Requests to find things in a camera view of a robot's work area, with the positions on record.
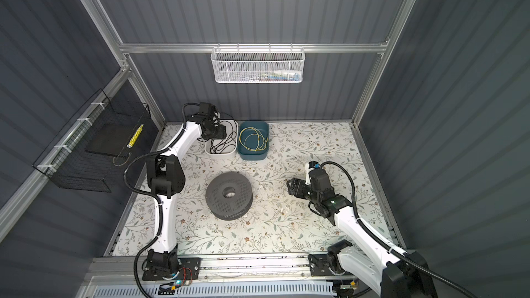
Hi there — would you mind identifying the black cable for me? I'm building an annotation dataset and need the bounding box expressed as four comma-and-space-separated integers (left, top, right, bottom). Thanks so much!
208, 111, 237, 155

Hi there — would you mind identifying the white plastic bin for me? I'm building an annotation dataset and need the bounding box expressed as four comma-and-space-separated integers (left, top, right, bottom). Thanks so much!
204, 119, 239, 159

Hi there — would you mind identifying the grey foam spool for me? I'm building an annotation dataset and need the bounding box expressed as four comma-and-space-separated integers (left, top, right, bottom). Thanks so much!
205, 172, 253, 221

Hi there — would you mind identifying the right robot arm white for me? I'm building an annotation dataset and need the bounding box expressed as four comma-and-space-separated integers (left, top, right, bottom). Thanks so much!
287, 161, 474, 297

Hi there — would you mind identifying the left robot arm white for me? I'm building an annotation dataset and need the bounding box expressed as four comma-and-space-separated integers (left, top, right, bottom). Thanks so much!
124, 102, 227, 282

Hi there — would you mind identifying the teal plastic bin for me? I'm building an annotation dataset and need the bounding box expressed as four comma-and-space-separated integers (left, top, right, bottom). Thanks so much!
237, 121, 269, 161

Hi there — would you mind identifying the yellow strip in basket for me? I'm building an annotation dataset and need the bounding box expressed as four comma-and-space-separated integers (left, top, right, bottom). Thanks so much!
126, 124, 144, 148

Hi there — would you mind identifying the black pad in basket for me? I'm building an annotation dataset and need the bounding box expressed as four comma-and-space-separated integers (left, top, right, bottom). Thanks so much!
85, 124, 135, 157

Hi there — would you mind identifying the yellow cable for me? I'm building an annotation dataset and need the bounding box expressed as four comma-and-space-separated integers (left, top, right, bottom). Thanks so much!
239, 127, 269, 153

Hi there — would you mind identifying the white wire mesh basket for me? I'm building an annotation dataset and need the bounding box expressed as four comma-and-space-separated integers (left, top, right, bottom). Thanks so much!
211, 47, 306, 84

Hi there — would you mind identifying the black wire basket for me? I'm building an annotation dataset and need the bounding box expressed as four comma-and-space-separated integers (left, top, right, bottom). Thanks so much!
33, 92, 150, 193

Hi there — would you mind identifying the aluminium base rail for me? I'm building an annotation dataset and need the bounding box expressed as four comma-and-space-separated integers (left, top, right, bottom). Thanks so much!
78, 250, 423, 298

